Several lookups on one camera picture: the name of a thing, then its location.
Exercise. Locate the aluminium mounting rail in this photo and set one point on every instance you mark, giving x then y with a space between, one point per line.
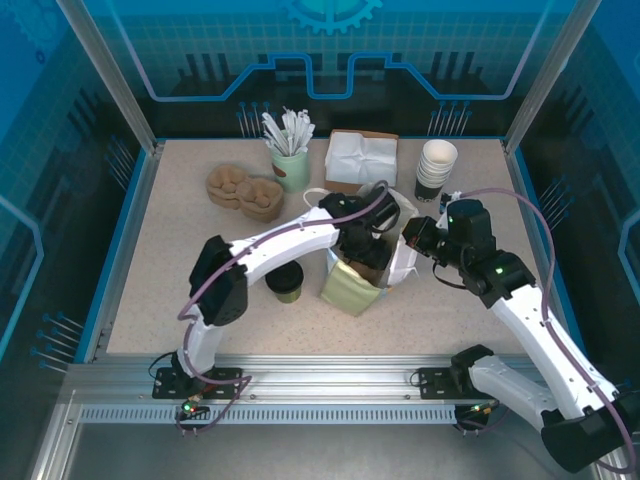
325 375

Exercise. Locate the small connector with lights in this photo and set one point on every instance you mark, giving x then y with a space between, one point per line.
192 407
475 410

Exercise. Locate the green paper coffee cup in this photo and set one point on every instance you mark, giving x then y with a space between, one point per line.
286 298

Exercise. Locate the white and green paper bag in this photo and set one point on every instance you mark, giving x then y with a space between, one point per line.
350 295

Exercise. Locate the white wrapped straw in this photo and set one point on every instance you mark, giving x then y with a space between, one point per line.
309 135
272 131
289 125
301 127

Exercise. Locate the black plastic cup lid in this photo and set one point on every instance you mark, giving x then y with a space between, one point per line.
284 277

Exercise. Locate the brown cardboard cup carrier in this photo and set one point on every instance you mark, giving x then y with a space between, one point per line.
245 195

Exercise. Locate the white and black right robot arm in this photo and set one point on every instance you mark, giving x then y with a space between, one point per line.
530 320

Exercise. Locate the aluminium frame post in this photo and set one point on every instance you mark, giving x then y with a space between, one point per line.
111 75
550 75

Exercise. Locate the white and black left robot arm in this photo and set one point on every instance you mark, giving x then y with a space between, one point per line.
280 240

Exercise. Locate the stack of white paper cups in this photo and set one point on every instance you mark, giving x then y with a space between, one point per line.
436 160

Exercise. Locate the green straw holder mug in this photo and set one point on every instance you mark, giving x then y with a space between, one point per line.
295 172

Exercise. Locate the dark printed paper cup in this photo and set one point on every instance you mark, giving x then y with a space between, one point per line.
427 192

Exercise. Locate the white napkins on brown box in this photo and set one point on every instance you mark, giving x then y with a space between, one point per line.
345 185

